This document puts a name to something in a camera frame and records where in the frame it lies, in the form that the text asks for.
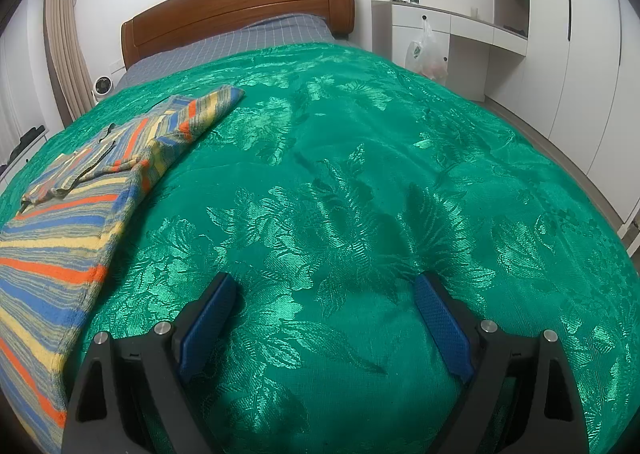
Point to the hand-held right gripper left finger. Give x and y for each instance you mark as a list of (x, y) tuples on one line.
[(207, 329)]

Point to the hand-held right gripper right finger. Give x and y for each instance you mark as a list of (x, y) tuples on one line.
[(445, 324)]

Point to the striped knit sweater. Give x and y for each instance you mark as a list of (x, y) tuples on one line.
[(65, 234)]

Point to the dark clothes pile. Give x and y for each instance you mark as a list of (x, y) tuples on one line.
[(30, 139)]

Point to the green floral satin blanket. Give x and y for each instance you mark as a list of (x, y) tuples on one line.
[(350, 184)]

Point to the white window bench cabinet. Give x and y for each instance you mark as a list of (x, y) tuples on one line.
[(35, 159)]

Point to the small white fan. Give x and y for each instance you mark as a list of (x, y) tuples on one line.
[(102, 87)]

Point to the white plastic bag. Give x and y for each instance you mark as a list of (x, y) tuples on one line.
[(425, 59)]

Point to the white wardrobe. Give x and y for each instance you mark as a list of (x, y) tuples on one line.
[(590, 84)]

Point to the grey checked bed sheet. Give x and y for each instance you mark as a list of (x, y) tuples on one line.
[(225, 49)]

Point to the white desk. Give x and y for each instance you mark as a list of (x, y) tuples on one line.
[(470, 34)]

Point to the dark item in niche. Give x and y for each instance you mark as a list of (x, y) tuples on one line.
[(513, 28)]

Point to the white sheer curtain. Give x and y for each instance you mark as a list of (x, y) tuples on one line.
[(15, 84)]

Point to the beige curtain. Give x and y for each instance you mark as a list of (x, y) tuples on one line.
[(65, 44)]

